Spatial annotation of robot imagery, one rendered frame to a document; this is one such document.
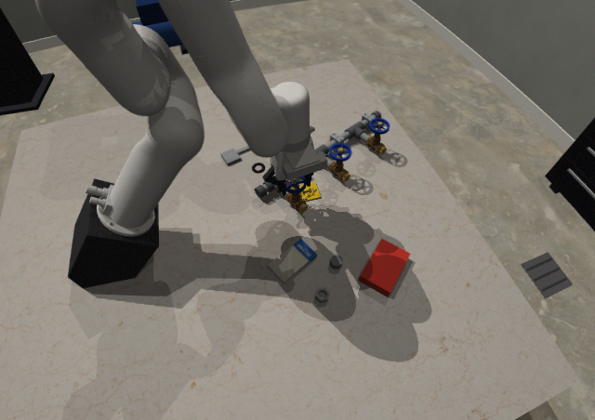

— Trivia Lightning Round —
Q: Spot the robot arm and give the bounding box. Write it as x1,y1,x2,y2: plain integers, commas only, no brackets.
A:
35,0,327,237

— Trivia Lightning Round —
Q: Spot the red block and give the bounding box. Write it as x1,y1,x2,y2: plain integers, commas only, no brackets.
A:
358,239,410,297

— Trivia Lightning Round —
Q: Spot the dark grey cylinder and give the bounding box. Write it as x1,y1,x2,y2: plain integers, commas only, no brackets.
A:
330,255,343,269

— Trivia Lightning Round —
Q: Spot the yellow tag with chain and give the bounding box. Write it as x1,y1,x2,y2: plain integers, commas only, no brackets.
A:
299,182,321,202

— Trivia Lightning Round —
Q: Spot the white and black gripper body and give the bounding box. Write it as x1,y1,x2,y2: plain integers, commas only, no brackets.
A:
270,138,314,180

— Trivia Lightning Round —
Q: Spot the dark grey hex nut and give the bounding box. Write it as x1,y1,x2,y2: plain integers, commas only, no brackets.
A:
315,287,330,303

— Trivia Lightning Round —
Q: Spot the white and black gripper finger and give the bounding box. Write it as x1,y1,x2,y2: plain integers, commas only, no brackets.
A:
263,165,286,196
304,173,313,187

